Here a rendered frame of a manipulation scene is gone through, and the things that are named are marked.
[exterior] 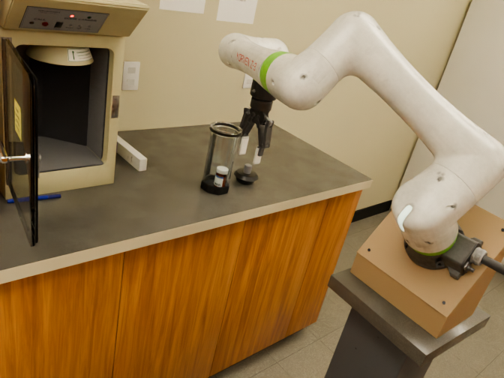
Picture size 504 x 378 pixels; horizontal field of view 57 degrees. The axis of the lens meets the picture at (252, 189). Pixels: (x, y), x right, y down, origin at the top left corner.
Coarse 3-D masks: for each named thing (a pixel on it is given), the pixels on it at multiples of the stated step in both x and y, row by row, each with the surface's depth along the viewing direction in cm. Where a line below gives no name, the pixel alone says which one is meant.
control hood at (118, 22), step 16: (0, 0) 105; (16, 0) 99; (32, 0) 101; (48, 0) 102; (64, 0) 104; (80, 0) 106; (96, 0) 109; (112, 0) 113; (128, 0) 119; (0, 16) 107; (16, 16) 104; (112, 16) 116; (128, 16) 118; (64, 32) 116; (80, 32) 118; (112, 32) 123; (128, 32) 125
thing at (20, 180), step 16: (16, 64) 98; (16, 80) 99; (32, 80) 88; (16, 96) 101; (32, 96) 89; (32, 112) 91; (32, 128) 92; (16, 144) 108; (32, 144) 94; (32, 160) 95; (16, 176) 112; (32, 176) 97; (16, 192) 115; (32, 192) 98; (16, 208) 117; (32, 208) 100; (32, 224) 102; (32, 240) 104
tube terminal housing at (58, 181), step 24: (0, 48) 111; (120, 48) 130; (0, 72) 114; (120, 72) 133; (0, 96) 117; (120, 96) 137; (0, 120) 121; (0, 168) 128; (96, 168) 143; (48, 192) 136
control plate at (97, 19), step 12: (36, 12) 105; (48, 12) 106; (60, 12) 107; (72, 12) 109; (84, 12) 110; (24, 24) 108; (36, 24) 109; (72, 24) 113; (84, 24) 115; (96, 24) 117
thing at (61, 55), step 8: (32, 48) 124; (40, 48) 123; (48, 48) 122; (56, 48) 123; (64, 48) 123; (72, 48) 124; (80, 48) 126; (88, 48) 131; (32, 56) 123; (40, 56) 122; (48, 56) 122; (56, 56) 123; (64, 56) 123; (72, 56) 125; (80, 56) 126; (88, 56) 129; (64, 64) 124; (72, 64) 125; (80, 64) 126
